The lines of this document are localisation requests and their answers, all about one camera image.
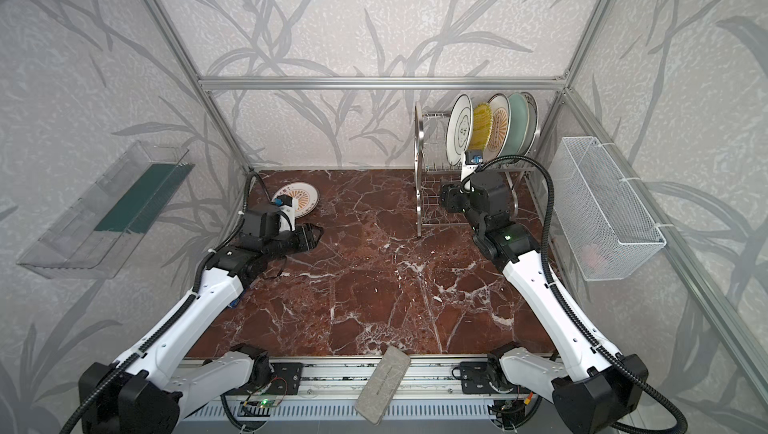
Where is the orange sunburst plate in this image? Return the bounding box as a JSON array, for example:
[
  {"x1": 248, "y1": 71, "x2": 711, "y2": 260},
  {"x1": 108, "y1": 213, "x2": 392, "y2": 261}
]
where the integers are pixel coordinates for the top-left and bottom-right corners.
[
  {"x1": 483, "y1": 94, "x2": 510, "y2": 161},
  {"x1": 272, "y1": 182, "x2": 319, "y2": 218}
]

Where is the white plate with green rim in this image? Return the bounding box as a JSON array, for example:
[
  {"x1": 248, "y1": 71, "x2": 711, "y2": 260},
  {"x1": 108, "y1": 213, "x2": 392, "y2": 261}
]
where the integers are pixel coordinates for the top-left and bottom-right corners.
[{"x1": 446, "y1": 94, "x2": 473, "y2": 165}]

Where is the yellow green woven plate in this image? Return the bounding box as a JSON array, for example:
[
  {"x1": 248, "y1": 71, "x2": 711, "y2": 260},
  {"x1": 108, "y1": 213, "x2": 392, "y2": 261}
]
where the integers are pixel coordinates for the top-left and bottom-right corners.
[{"x1": 468, "y1": 104, "x2": 493, "y2": 150}]

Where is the light green flower plate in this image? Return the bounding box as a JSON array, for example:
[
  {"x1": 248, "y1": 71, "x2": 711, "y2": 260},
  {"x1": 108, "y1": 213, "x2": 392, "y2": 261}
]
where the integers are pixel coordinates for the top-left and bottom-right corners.
[{"x1": 500, "y1": 94, "x2": 530, "y2": 156}]

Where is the dark green rimmed white plate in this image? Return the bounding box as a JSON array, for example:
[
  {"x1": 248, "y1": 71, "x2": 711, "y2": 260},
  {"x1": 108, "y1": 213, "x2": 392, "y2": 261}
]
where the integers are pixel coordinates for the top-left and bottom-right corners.
[{"x1": 518, "y1": 92, "x2": 539, "y2": 155}]

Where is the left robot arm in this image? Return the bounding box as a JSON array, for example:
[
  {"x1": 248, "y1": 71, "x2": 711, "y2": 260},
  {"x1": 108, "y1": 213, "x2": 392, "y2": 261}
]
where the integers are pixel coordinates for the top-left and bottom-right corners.
[{"x1": 61, "y1": 192, "x2": 324, "y2": 433}]

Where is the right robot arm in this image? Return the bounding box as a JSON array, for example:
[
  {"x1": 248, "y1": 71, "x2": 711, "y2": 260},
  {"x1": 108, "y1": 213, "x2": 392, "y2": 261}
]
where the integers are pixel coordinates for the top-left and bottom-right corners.
[{"x1": 440, "y1": 150, "x2": 689, "y2": 433}]

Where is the steel dish rack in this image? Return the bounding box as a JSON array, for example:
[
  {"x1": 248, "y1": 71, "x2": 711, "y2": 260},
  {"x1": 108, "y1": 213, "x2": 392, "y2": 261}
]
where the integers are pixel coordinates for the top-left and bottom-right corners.
[{"x1": 414, "y1": 104, "x2": 537, "y2": 235}]

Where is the grey sponge block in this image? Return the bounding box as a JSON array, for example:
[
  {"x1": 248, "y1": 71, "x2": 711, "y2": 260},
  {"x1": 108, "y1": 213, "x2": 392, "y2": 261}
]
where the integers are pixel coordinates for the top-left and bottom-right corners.
[{"x1": 355, "y1": 346, "x2": 411, "y2": 425}]

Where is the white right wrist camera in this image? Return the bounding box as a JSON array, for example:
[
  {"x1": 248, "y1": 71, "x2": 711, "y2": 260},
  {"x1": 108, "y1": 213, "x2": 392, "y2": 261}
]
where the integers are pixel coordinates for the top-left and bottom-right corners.
[{"x1": 460, "y1": 149, "x2": 484, "y2": 183}]

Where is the white wire basket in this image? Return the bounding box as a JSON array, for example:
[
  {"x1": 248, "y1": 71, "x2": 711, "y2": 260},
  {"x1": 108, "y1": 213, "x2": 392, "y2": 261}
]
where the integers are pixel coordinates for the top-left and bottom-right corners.
[{"x1": 549, "y1": 136, "x2": 667, "y2": 281}]

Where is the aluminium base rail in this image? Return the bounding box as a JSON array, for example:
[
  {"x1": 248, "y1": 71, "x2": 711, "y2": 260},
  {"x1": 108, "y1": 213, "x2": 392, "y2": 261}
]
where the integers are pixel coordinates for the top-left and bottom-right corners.
[{"x1": 187, "y1": 355, "x2": 537, "y2": 423}]

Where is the clear plastic wall shelf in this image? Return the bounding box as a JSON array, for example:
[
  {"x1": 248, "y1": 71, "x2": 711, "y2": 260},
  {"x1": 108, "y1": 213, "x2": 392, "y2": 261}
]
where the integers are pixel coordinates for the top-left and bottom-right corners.
[{"x1": 17, "y1": 141, "x2": 194, "y2": 279}]

